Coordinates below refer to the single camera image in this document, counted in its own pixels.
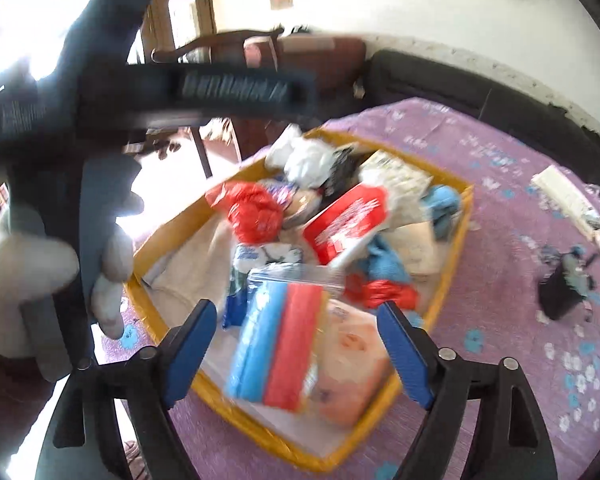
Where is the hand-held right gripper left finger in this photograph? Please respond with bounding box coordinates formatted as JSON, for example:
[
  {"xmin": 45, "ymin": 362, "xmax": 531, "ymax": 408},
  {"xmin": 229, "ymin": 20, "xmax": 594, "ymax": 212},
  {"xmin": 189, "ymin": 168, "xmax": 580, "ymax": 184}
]
[{"xmin": 37, "ymin": 299, "xmax": 219, "ymax": 480}]

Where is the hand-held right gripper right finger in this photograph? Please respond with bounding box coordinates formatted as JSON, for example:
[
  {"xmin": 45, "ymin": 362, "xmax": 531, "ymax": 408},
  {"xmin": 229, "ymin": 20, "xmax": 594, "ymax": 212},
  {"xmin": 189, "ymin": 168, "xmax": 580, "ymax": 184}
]
[{"xmin": 376, "ymin": 301, "xmax": 559, "ymax": 480}]

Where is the pink tissue pack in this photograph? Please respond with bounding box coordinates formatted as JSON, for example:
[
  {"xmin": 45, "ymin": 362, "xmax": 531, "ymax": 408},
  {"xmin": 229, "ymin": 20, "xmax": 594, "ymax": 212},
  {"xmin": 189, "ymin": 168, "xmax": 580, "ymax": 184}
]
[{"xmin": 314, "ymin": 300, "xmax": 394, "ymax": 429}]

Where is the small red plastic bag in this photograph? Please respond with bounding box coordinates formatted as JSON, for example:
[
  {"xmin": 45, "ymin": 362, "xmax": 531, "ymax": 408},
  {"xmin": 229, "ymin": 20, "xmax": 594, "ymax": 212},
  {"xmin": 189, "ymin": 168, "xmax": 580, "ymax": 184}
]
[{"xmin": 347, "ymin": 279, "xmax": 422, "ymax": 312}]

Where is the yellow cardboard box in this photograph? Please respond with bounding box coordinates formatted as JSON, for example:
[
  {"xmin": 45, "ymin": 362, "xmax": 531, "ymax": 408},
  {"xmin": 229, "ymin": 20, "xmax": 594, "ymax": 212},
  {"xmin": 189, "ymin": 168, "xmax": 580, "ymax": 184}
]
[{"xmin": 124, "ymin": 127, "xmax": 477, "ymax": 474}]

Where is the sponge pack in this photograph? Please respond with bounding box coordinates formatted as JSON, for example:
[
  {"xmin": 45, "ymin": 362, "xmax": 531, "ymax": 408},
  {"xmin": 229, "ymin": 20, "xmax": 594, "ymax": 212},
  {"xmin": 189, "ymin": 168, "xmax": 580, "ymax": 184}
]
[{"xmin": 224, "ymin": 265, "xmax": 347, "ymax": 414}]

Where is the white soft tissue pack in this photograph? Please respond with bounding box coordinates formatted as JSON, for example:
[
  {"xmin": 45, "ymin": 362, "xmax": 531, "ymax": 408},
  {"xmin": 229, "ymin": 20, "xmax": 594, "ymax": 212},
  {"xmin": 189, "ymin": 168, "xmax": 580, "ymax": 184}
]
[{"xmin": 389, "ymin": 221, "xmax": 442, "ymax": 282}]

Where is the wet wipe pack red label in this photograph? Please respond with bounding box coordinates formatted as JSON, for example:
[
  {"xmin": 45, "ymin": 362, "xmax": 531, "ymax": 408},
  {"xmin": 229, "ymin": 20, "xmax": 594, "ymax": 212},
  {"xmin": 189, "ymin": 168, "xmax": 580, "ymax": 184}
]
[{"xmin": 302, "ymin": 184, "xmax": 392, "ymax": 267}]

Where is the large red plastic bag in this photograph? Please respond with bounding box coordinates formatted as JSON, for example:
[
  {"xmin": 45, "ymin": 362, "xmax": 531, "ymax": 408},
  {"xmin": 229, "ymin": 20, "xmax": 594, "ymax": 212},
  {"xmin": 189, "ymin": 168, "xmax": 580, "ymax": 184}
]
[{"xmin": 205, "ymin": 181, "xmax": 287, "ymax": 247}]

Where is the lemon print tissue pack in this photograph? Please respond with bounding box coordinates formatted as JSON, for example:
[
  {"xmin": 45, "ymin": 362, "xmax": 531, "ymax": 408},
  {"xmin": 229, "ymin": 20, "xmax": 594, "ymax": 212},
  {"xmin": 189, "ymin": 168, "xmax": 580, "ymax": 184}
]
[{"xmin": 359, "ymin": 149, "xmax": 434, "ymax": 202}]

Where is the person's left hand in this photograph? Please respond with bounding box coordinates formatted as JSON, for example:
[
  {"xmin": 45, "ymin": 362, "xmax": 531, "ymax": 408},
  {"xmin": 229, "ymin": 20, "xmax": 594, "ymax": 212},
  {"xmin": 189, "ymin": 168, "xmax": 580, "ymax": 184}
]
[{"xmin": 0, "ymin": 206, "xmax": 136, "ymax": 367}]

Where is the blue patterned bundle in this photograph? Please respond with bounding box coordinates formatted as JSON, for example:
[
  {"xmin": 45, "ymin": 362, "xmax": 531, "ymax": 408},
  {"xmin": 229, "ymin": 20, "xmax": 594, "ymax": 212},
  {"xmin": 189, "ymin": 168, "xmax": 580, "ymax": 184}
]
[{"xmin": 233, "ymin": 241, "xmax": 307, "ymax": 269}]

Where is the dark wooden chair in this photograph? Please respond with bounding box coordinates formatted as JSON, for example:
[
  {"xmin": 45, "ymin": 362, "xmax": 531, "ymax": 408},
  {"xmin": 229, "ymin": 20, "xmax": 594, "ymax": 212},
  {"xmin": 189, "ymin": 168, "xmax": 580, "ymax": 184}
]
[{"xmin": 149, "ymin": 29, "xmax": 287, "ymax": 177}]

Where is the purple floral tablecloth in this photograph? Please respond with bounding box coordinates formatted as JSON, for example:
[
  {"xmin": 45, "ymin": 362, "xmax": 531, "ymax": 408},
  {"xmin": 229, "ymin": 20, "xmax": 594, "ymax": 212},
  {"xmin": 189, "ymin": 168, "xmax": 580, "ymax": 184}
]
[{"xmin": 100, "ymin": 97, "xmax": 600, "ymax": 480}]

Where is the black electric motor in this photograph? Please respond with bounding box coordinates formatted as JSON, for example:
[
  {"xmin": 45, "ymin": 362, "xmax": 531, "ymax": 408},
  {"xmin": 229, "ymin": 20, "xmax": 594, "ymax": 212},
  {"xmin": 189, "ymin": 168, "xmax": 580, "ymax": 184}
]
[{"xmin": 536, "ymin": 244, "xmax": 599, "ymax": 322}]

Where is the brown armchair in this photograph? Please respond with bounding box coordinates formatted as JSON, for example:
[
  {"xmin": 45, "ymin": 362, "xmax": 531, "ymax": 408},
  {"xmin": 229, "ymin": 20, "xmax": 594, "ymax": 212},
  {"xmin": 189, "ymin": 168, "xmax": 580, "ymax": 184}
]
[{"xmin": 244, "ymin": 34, "xmax": 367, "ymax": 112}]

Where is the stack of papers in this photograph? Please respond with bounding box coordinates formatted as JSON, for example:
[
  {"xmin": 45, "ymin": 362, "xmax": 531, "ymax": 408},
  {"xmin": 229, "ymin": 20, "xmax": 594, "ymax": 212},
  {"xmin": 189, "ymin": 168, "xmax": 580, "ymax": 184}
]
[{"xmin": 529, "ymin": 164, "xmax": 600, "ymax": 242}]

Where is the wooden door frame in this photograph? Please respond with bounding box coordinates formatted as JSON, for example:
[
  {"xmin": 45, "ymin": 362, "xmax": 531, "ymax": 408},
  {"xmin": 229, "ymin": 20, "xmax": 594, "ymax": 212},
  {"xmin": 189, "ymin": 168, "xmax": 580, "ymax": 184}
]
[{"xmin": 140, "ymin": 0, "xmax": 217, "ymax": 62}]

